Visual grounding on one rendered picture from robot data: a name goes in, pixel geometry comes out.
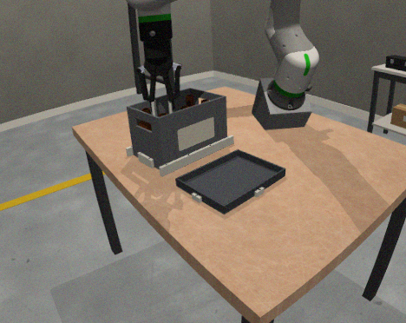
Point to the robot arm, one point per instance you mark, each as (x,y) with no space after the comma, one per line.
(297,57)

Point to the grey divided crate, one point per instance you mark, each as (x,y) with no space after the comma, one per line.
(179,133)

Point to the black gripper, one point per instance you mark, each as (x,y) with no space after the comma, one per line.
(159,67)

